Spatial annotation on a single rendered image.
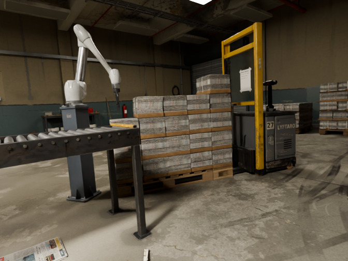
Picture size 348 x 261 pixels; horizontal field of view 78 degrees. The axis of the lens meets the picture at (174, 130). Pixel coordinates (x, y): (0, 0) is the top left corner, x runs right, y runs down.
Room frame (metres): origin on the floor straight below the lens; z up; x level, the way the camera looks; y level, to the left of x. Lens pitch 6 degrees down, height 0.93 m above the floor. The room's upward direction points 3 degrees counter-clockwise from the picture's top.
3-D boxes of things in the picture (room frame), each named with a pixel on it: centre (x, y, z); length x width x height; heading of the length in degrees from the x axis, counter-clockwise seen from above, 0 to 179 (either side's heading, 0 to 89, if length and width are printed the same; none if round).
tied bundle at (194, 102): (2.73, -0.25, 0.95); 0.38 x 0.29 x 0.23; 18
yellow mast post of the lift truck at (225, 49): (3.29, -0.83, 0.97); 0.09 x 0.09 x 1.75; 19
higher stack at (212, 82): (2.83, -0.53, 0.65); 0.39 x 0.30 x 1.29; 19
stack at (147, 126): (2.59, 0.15, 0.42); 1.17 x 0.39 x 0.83; 109
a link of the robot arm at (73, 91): (2.33, 1.04, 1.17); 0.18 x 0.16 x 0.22; 10
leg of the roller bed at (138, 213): (1.53, 0.28, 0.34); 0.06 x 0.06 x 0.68; 37
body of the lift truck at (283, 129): (3.10, -1.29, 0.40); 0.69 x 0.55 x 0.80; 19
